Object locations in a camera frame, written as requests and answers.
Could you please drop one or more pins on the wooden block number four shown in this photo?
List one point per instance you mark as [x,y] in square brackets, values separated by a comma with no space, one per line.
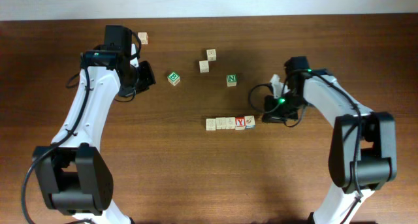
[230,122]

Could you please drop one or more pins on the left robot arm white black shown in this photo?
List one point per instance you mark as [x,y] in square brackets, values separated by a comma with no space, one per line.
[72,175]

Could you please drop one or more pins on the wooden block upper middle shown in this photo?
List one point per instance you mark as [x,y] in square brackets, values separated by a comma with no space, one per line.
[211,54]

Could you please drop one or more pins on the plain wooden block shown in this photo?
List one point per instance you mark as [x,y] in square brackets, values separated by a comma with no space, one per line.
[221,123]
[143,36]

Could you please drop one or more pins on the red Y wooden block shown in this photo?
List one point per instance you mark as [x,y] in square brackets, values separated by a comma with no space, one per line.
[240,123]

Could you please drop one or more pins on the green B wooden block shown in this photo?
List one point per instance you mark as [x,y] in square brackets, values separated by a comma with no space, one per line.
[174,78]

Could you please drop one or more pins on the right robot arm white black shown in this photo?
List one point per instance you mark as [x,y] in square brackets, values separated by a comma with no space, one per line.
[362,155]

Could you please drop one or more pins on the green N wooden block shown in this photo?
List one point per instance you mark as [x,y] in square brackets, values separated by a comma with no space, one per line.
[232,80]

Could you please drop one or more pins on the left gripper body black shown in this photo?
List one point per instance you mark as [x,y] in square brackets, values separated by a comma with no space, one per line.
[142,78]

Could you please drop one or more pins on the wooden block blue side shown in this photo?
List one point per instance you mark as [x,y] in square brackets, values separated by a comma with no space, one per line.
[210,124]

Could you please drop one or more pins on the wooden block below upper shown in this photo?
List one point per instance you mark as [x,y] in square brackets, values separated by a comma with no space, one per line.
[204,66]

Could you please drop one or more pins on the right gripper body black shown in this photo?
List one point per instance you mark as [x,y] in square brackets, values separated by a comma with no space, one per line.
[287,108]

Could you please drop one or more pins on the blue bird picture block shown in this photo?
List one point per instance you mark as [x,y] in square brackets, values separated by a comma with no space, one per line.
[250,122]

